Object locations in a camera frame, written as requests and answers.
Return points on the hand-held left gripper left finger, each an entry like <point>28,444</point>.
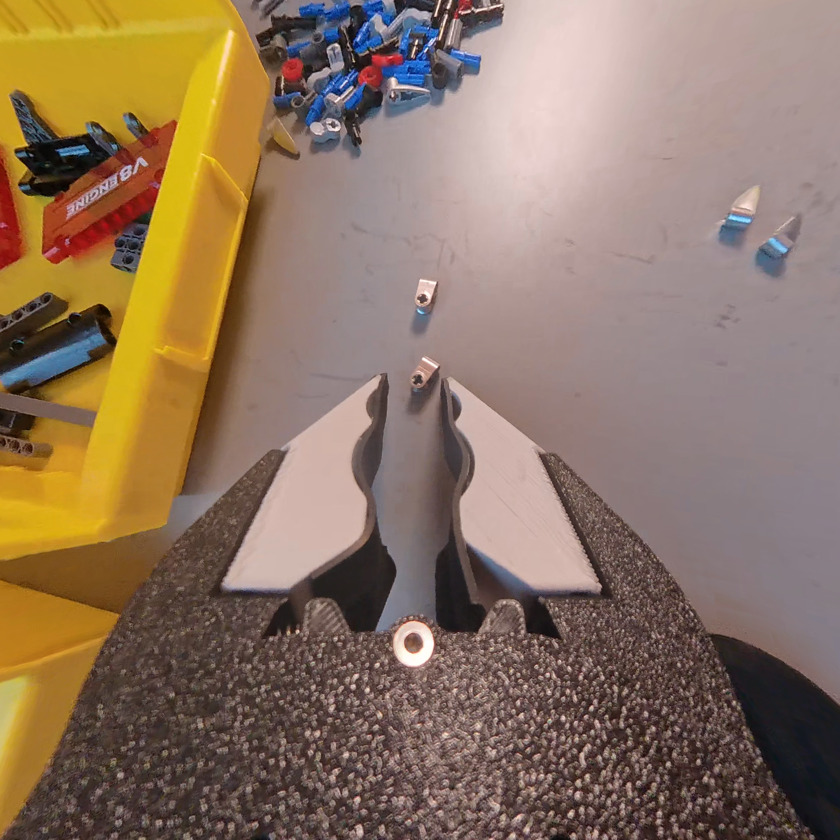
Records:
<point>308,512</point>

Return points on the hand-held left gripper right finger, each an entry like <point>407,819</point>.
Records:
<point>518,512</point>

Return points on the small silver connector piece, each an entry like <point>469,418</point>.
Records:
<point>424,374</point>
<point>426,295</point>

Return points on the silver tooth piece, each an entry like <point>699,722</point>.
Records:
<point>741,210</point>
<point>779,239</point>

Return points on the grey desk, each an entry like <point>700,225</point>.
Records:
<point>590,394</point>

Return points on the yellow plastic bin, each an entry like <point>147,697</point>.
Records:
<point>33,656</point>
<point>190,328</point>

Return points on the heap of dark brick parts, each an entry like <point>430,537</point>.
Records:
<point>65,341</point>

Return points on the tan claw piece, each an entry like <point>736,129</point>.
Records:
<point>285,138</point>

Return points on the red printed panel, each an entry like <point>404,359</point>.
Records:
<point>111,190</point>

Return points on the red brick beam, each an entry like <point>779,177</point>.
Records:
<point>8,210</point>

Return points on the pile of small brick parts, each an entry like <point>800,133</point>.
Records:
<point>367,46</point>

